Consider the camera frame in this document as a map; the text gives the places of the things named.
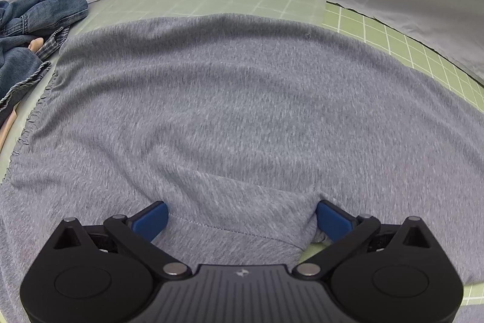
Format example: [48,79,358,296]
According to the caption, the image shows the grey sweatpants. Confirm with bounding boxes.
[1,15,483,322]

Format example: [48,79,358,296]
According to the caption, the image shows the blue denim jeans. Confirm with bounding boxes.
[1,0,89,122]

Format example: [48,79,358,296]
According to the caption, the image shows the beige garment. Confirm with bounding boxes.
[0,38,44,149]

